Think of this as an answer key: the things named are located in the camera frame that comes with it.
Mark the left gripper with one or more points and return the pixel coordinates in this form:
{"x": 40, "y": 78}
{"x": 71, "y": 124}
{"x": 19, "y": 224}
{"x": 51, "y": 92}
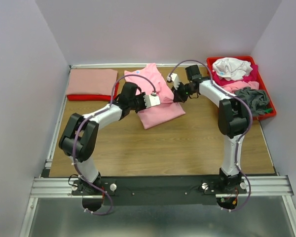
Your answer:
{"x": 141, "y": 97}

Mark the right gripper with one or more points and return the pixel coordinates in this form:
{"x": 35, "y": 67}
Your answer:
{"x": 176, "y": 97}

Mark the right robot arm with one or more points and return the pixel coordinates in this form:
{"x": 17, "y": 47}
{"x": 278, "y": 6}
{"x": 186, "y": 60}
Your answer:
{"x": 234, "y": 121}

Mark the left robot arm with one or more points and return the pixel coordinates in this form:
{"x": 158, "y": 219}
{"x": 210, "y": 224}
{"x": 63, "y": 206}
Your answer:
{"x": 79, "y": 137}

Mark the magenta garment in bin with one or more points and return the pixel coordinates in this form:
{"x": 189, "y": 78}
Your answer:
{"x": 251, "y": 77}

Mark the salmon pink garment in bin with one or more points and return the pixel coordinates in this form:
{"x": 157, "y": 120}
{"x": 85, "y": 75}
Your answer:
{"x": 232, "y": 87}

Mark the folded pink t-shirt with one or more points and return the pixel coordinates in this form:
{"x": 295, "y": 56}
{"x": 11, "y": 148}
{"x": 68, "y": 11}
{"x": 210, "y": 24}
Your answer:
{"x": 92, "y": 74}

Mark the white t-shirt in bin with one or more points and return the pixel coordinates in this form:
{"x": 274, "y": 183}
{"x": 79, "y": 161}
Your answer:
{"x": 232, "y": 69}

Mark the folded red t-shirt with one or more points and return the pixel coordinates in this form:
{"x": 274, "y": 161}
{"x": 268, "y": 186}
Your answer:
{"x": 108, "y": 97}

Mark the grey garment in bin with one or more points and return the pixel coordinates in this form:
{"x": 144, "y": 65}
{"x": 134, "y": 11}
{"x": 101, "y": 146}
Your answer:
{"x": 257, "y": 100}

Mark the green garment in bin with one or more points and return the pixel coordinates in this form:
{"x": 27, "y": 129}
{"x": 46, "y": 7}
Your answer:
{"x": 268, "y": 111}

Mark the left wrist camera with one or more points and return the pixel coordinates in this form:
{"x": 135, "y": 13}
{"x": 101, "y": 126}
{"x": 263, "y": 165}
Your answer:
{"x": 151, "y": 100}

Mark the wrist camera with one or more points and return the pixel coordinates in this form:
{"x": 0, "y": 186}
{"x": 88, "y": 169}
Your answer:
{"x": 151, "y": 100}
{"x": 174, "y": 79}

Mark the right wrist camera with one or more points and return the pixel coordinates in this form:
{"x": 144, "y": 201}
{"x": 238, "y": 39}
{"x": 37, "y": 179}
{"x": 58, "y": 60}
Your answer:
{"x": 174, "y": 79}

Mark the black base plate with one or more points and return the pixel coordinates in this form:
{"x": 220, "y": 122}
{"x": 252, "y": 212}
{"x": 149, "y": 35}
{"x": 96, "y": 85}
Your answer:
{"x": 158, "y": 190}

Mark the aluminium frame rail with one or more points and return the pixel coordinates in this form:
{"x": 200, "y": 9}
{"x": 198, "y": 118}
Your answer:
{"x": 189, "y": 145}

